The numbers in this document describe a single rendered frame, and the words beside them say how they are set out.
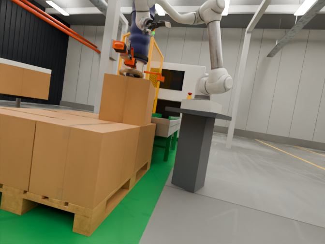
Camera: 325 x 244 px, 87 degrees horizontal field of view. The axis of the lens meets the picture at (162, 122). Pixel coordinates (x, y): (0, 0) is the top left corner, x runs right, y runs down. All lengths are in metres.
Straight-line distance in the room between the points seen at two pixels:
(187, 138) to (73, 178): 1.03
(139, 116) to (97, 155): 0.65
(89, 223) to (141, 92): 0.98
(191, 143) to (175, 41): 10.78
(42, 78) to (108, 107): 1.41
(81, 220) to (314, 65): 12.20
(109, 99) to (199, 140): 0.87
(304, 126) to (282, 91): 2.18
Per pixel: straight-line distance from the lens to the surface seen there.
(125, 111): 1.49
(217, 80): 1.53
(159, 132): 2.07
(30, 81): 2.76
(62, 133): 1.03
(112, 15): 3.47
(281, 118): 11.50
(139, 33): 1.85
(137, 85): 1.49
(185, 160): 1.68
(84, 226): 1.10
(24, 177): 1.25
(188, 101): 1.63
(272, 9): 10.41
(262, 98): 11.29
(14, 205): 1.35
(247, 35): 5.46
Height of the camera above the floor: 0.69
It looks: 3 degrees down
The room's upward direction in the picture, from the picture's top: 9 degrees clockwise
